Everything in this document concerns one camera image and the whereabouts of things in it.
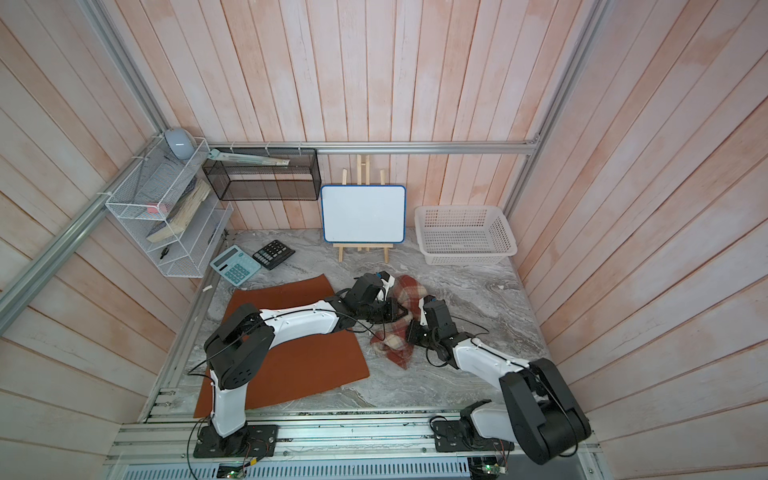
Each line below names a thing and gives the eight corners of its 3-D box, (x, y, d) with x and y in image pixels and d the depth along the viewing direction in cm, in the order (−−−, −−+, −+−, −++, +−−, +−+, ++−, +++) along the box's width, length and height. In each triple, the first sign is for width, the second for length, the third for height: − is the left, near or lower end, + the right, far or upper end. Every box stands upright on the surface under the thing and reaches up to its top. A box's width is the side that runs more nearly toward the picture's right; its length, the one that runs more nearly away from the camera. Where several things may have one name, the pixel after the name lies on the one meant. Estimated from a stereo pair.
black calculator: (254, 259, 114) (252, 255, 112) (278, 241, 119) (276, 237, 117) (271, 272, 110) (269, 267, 108) (294, 253, 116) (293, 249, 114)
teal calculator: (213, 268, 111) (209, 261, 108) (238, 250, 117) (234, 243, 114) (237, 286, 106) (233, 280, 103) (262, 267, 111) (258, 261, 108)
